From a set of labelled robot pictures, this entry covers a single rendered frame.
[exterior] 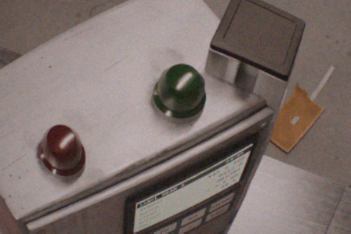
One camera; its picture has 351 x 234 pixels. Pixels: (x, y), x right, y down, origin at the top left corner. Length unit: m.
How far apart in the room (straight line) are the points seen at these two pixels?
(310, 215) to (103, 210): 0.74
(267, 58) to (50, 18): 1.91
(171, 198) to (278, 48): 0.10
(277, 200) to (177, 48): 0.71
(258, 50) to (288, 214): 0.72
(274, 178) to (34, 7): 1.33
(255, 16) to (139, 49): 0.06
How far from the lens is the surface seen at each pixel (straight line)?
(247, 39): 0.45
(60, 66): 0.46
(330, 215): 1.17
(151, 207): 0.47
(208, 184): 0.49
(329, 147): 2.21
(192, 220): 0.54
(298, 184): 1.18
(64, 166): 0.42
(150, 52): 0.47
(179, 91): 0.43
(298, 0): 2.47
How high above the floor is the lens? 1.86
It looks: 58 degrees down
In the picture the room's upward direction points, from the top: 10 degrees clockwise
